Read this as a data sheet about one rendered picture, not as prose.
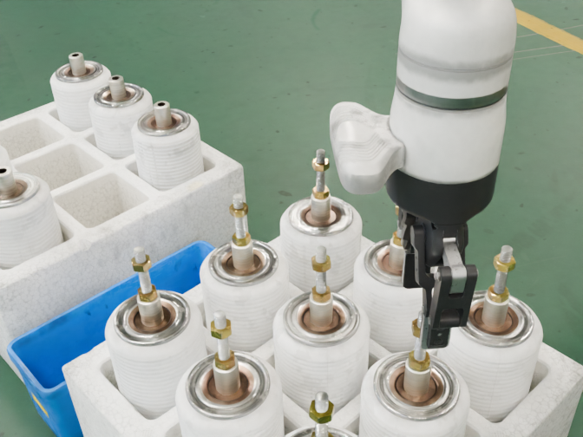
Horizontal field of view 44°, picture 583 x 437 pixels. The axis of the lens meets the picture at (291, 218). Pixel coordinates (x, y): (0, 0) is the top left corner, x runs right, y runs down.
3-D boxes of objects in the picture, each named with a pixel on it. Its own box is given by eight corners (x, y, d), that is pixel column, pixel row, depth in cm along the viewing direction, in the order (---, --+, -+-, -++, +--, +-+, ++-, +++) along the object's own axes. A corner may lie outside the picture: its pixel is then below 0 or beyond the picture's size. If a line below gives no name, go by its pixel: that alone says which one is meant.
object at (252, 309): (236, 337, 94) (225, 227, 83) (304, 359, 91) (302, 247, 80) (199, 392, 87) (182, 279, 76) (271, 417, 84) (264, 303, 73)
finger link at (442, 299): (436, 263, 48) (424, 310, 52) (442, 285, 46) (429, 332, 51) (476, 260, 48) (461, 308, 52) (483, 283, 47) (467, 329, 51)
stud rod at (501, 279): (495, 314, 69) (507, 252, 64) (488, 308, 70) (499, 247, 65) (502, 309, 69) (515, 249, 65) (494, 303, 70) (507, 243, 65)
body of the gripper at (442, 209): (518, 175, 46) (496, 285, 51) (481, 110, 52) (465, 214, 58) (401, 183, 45) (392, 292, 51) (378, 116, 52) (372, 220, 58)
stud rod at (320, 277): (315, 305, 70) (314, 245, 66) (325, 304, 71) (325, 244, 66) (317, 312, 70) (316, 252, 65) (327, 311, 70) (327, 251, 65)
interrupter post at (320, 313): (307, 313, 72) (307, 289, 70) (331, 310, 72) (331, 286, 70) (311, 330, 70) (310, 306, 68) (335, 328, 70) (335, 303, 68)
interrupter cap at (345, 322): (279, 298, 74) (278, 293, 73) (352, 290, 74) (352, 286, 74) (286, 353, 68) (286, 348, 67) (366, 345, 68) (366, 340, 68)
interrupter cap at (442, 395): (377, 425, 61) (378, 420, 61) (368, 357, 67) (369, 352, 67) (467, 422, 61) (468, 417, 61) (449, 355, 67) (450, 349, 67)
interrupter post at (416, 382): (403, 400, 63) (406, 375, 61) (400, 378, 65) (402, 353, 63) (431, 399, 63) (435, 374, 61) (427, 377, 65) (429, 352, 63)
